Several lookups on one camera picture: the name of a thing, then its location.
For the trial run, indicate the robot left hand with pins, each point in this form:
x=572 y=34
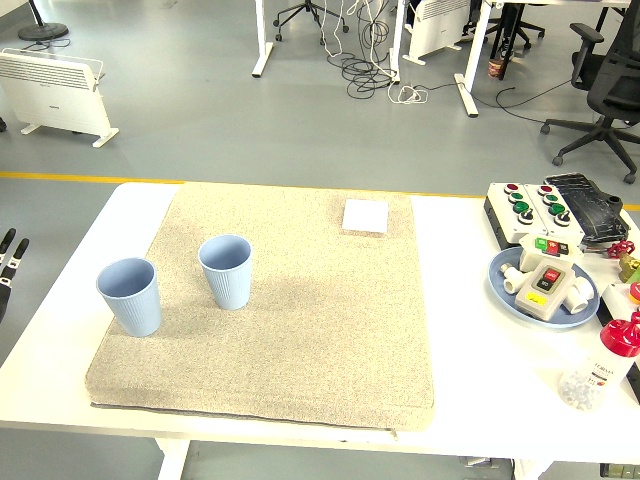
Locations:
x=10 y=260

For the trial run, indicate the blue ribbed cup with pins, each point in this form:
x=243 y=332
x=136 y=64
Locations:
x=227 y=285
x=132 y=305

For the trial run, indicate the white panel heater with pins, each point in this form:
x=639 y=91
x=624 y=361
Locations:
x=55 y=105
x=435 y=30

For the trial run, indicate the black fan stand base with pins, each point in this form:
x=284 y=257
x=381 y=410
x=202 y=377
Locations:
x=44 y=31

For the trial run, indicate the white table leg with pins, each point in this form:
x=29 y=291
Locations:
x=530 y=471
x=172 y=462

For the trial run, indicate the grey-brown mat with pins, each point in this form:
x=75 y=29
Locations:
x=300 y=325

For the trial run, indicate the white desk leg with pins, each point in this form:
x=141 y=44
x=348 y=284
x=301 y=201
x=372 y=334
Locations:
x=396 y=40
x=470 y=65
x=262 y=45

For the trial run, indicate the black chair wheel base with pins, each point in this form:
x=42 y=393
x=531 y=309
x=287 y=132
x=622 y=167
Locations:
x=306 y=6
x=520 y=27

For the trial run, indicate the blue plate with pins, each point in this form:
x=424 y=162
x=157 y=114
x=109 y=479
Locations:
x=500 y=287

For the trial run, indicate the white four-button control box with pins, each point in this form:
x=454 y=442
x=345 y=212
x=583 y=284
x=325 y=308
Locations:
x=545 y=215
x=505 y=215

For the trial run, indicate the white pipe fitting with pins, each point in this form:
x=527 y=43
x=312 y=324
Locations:
x=511 y=281
x=580 y=297

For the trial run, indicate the red can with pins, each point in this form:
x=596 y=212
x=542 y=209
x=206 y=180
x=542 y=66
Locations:
x=495 y=68

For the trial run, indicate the person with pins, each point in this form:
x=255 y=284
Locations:
x=505 y=47

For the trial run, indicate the black foot pedal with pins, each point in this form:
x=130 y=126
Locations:
x=595 y=205

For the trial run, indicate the clear bottle red cap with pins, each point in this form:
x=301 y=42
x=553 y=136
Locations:
x=600 y=375

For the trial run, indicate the emergency stop button box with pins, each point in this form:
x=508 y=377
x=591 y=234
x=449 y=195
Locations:
x=617 y=297

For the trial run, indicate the black office chair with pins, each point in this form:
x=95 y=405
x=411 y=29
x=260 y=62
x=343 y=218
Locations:
x=612 y=75

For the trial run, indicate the green box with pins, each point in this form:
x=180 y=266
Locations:
x=620 y=472

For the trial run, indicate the white wall switch plate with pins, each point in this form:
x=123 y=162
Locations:
x=365 y=215

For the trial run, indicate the cream three-button switch box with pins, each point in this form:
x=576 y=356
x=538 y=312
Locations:
x=535 y=255

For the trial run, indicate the grey two-button switch box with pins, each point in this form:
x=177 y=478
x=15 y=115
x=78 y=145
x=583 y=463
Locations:
x=537 y=300

